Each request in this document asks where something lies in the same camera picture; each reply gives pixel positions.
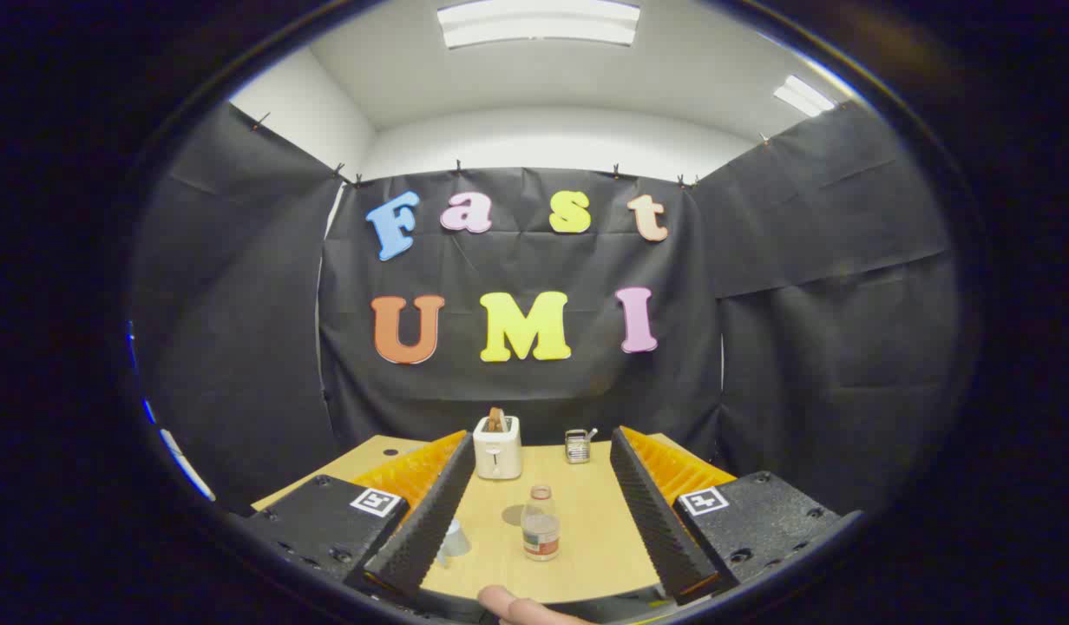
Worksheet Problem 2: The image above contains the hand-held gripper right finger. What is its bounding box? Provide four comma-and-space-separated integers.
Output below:
609, 425, 865, 607

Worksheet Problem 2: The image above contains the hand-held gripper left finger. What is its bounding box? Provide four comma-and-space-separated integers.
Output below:
238, 430, 476, 602

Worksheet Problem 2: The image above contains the white cup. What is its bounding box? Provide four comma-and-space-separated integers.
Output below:
436, 518, 472, 567

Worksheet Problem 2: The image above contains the clear plastic juice bottle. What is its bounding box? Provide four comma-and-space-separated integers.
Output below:
521, 484, 561, 562

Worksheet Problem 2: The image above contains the wooden table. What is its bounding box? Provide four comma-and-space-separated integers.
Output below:
251, 434, 735, 606

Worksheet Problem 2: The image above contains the white toaster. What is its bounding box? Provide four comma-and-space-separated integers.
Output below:
473, 416, 523, 480

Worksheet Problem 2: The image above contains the small ceiling light panel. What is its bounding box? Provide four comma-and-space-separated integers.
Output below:
773, 75, 837, 118

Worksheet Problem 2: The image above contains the large ceiling light panel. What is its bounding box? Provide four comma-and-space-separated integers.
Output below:
436, 0, 641, 49

